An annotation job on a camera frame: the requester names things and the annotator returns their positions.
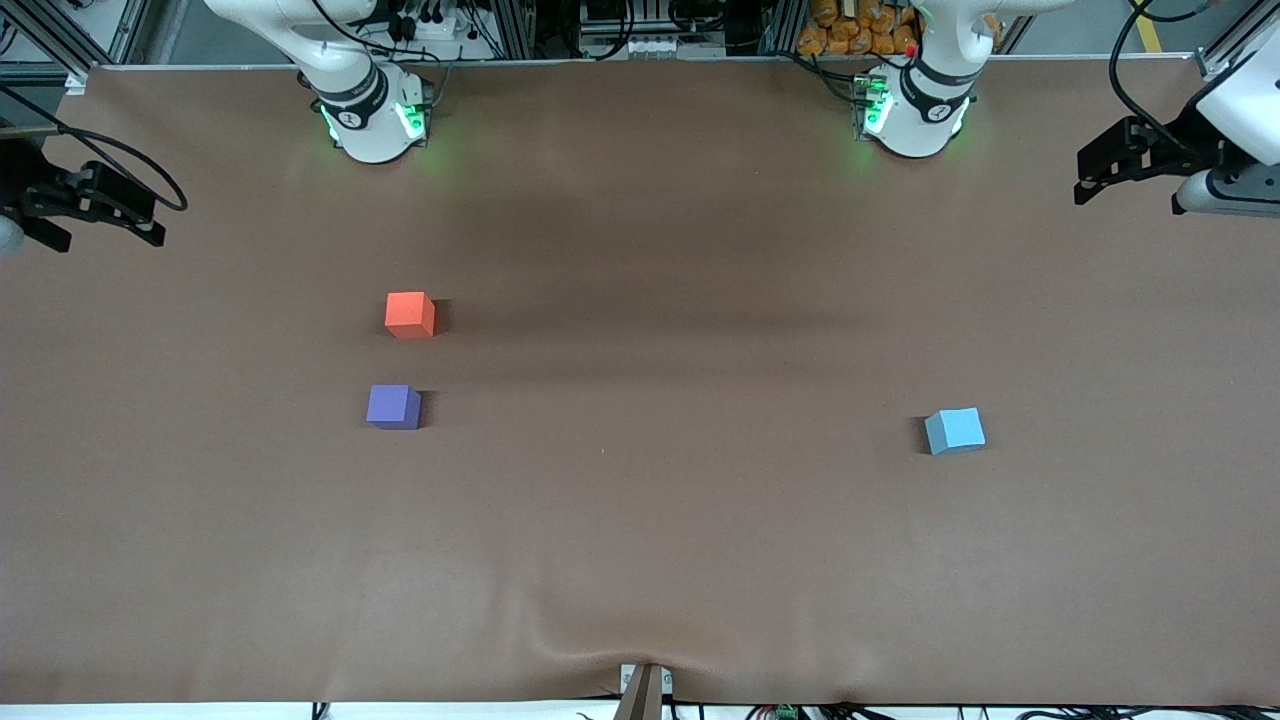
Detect orange mesh bags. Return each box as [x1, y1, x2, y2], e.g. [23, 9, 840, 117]
[797, 0, 921, 58]

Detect brown strip with white bracket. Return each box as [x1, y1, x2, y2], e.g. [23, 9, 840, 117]
[615, 662, 675, 720]

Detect blue foam block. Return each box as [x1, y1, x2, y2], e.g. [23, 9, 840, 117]
[923, 407, 987, 457]

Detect orange foam block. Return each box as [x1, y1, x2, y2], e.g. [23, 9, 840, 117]
[384, 291, 437, 340]

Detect brown table mat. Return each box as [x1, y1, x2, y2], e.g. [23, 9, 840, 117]
[0, 55, 1280, 706]

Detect purple foam block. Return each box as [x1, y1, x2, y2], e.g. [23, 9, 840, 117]
[365, 384, 423, 431]

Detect white power strip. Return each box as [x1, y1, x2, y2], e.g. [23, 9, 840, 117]
[385, 0, 471, 41]

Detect aluminium frame profile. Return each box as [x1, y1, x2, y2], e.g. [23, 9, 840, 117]
[1195, 0, 1280, 83]
[0, 0, 151, 96]

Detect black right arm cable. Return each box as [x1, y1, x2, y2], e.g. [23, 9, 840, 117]
[0, 85, 190, 214]

